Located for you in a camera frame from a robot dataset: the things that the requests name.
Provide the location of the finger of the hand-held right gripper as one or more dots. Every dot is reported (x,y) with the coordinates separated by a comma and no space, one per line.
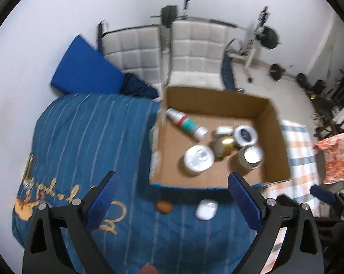
(321,193)

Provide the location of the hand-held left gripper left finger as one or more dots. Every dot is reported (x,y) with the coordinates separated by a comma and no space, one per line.
(103,202)

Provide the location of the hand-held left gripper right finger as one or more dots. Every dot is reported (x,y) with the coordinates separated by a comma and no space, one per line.
(244,202)

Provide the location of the white earbud case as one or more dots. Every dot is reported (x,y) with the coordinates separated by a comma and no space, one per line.
(206,209)

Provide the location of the silver lid jar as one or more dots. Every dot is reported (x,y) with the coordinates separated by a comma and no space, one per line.
(251,157)

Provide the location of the gold tape roll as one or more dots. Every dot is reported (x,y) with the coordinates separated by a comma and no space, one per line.
(224,147)

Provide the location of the small brown ball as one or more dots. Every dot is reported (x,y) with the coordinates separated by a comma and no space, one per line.
(164,207)

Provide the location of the white labelled jar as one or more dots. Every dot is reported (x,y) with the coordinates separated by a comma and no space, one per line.
(198,158)

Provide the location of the small white cylinder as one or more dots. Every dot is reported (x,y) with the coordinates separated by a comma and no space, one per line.
(224,131)

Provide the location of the white dropper bottle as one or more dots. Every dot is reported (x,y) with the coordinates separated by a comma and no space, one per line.
(187,124)

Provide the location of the cardboard box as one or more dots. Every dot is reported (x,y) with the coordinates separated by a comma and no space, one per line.
(212,102)

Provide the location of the orange floral towel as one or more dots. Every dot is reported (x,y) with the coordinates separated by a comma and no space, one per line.
(338,157)

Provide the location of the plaid cloth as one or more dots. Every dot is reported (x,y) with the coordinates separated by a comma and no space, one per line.
(300,154)

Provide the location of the blue striped blanket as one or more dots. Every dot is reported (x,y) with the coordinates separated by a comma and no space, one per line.
(89,137)

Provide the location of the black exercise equipment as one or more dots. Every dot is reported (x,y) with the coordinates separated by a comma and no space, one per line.
(321,87)

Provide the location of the dark blue cloth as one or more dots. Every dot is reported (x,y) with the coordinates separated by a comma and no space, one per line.
(137,87)

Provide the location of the small floor barbell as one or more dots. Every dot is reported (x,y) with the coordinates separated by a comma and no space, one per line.
(276,71)

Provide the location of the blue pillow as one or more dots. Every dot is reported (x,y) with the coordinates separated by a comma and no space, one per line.
(85,68)

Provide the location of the white padded chair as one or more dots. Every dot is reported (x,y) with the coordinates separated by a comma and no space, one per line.
(132,51)
(197,51)

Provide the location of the white weight rack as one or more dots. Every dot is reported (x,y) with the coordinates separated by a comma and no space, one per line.
(253,48)

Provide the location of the barbell with black plates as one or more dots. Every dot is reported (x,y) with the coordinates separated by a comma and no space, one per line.
(268,37)

